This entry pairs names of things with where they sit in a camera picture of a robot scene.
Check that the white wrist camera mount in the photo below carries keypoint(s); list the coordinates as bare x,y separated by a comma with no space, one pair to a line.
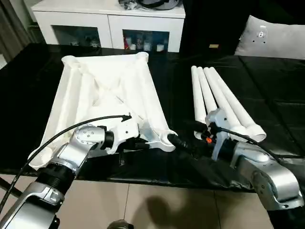
220,119
124,130

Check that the black work mat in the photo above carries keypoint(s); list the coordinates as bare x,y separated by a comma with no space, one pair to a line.
274,95

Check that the white plastic table top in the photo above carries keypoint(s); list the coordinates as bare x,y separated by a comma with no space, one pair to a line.
107,78

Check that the dark round robot body part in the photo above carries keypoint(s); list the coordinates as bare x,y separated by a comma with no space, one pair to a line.
120,225

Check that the red packet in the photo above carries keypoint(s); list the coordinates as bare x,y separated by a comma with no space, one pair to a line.
126,43

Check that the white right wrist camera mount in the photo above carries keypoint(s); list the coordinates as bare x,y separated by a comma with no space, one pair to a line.
220,119

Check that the white sideboard with glass doors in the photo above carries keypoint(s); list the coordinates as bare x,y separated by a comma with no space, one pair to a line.
107,21

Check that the black metal frame leg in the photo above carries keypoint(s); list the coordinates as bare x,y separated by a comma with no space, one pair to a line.
14,189

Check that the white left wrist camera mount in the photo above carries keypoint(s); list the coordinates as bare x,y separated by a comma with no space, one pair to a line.
124,130

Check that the grey cushion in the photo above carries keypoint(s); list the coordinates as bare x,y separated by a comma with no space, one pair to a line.
281,43

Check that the small white cup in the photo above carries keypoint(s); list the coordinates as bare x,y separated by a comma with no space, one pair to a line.
160,47

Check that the white plastic table leg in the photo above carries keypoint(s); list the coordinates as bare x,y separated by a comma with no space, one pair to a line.
196,95
231,95
207,95
221,95

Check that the black speaker with gold label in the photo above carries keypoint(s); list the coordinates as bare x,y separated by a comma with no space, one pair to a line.
209,23

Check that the grey curtain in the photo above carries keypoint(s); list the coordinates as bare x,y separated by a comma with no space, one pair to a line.
14,28

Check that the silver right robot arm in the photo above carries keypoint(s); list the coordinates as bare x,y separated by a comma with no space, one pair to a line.
269,176

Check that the grey helmet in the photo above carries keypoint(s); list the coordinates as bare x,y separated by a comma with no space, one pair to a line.
157,4

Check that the white patterned jar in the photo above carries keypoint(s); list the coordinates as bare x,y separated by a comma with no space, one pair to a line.
147,45

